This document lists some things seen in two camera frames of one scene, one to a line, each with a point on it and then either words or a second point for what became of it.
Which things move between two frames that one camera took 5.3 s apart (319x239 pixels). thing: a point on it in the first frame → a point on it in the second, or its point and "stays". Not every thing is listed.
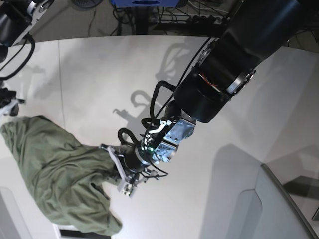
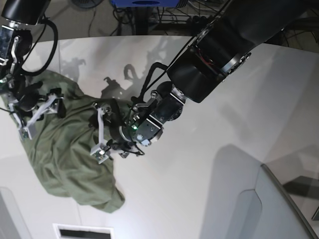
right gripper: x=132 y=165 → x=108 y=127
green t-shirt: x=70 y=180 → x=71 y=134
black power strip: x=196 y=20 stays
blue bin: x=145 y=3 stays
